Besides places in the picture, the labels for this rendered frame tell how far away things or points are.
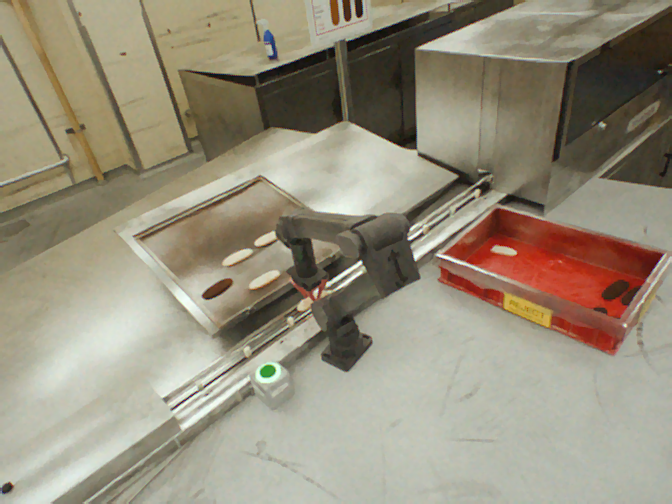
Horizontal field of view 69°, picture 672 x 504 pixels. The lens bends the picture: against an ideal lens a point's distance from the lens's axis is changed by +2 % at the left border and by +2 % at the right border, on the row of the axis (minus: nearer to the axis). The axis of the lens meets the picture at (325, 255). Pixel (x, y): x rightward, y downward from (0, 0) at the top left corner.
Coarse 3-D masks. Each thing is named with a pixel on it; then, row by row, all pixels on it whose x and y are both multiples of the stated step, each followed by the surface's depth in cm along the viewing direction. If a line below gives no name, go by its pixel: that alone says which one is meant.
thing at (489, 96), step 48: (528, 0) 196; (576, 0) 184; (624, 0) 172; (432, 48) 161; (480, 48) 152; (528, 48) 145; (576, 48) 138; (432, 96) 168; (480, 96) 154; (528, 96) 142; (432, 144) 179; (480, 144) 163; (528, 144) 149; (576, 144) 152; (624, 144) 181; (528, 192) 157
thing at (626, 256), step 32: (480, 224) 143; (512, 224) 146; (544, 224) 139; (448, 256) 131; (576, 256) 137; (608, 256) 130; (640, 256) 124; (512, 288) 119; (640, 288) 112; (576, 320) 110; (608, 320) 105
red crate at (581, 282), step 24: (504, 240) 149; (480, 264) 142; (504, 264) 140; (528, 264) 139; (552, 264) 137; (576, 264) 136; (480, 288) 129; (552, 288) 129; (576, 288) 128; (600, 288) 127; (576, 336) 114; (600, 336) 110
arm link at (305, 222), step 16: (304, 208) 113; (288, 224) 112; (304, 224) 105; (320, 224) 97; (336, 224) 90; (352, 224) 84; (320, 240) 100; (336, 240) 93; (352, 240) 79; (352, 256) 81
